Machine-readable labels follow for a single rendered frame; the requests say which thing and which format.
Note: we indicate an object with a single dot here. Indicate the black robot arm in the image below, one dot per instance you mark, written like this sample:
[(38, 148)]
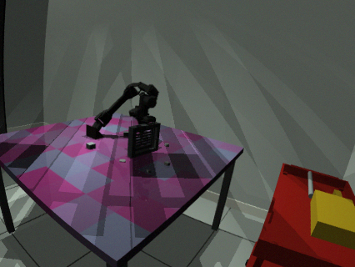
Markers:
[(148, 99)]

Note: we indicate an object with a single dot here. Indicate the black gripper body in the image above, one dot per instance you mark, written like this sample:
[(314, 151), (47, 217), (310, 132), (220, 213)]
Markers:
[(145, 113)]

